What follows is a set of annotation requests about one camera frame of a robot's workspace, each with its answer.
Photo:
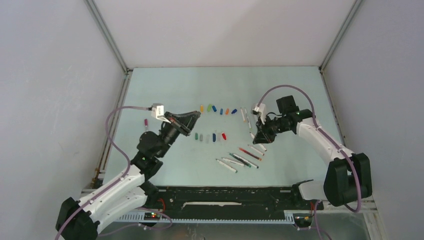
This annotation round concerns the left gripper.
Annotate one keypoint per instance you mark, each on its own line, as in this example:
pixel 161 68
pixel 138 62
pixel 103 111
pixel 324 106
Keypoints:
pixel 179 127

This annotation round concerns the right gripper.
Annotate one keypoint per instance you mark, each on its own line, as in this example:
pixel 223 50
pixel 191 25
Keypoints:
pixel 261 137

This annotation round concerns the maroon pen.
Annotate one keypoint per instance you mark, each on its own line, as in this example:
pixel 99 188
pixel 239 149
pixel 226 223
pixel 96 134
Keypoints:
pixel 259 144

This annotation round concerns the light green pen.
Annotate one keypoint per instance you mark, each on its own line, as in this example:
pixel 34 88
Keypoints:
pixel 247 119

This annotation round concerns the orange red gel pen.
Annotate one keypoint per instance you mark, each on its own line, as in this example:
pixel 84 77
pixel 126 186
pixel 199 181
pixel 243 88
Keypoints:
pixel 250 154

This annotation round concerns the yellow pen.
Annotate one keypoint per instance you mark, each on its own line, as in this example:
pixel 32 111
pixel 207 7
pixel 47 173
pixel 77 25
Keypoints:
pixel 242 112

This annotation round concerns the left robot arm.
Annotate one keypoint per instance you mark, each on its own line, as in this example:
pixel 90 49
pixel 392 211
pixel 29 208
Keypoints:
pixel 87 217

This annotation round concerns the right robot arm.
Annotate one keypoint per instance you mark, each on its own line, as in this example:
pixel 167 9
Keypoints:
pixel 348 174

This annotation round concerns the right controller board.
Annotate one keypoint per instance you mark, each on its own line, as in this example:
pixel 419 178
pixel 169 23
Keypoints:
pixel 302 220

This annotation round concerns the controller board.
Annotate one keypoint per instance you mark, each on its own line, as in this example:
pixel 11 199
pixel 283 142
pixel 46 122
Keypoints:
pixel 302 220
pixel 151 216

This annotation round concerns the left controller board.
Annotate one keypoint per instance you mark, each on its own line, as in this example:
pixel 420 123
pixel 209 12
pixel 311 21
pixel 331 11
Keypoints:
pixel 151 216

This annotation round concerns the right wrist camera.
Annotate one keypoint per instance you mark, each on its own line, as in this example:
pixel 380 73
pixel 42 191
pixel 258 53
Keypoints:
pixel 259 110

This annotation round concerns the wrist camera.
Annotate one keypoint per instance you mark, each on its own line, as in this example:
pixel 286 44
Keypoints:
pixel 259 110
pixel 158 112

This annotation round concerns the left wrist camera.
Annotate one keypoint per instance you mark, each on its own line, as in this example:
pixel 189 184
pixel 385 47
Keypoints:
pixel 158 112

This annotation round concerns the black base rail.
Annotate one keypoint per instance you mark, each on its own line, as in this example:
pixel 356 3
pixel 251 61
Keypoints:
pixel 247 204

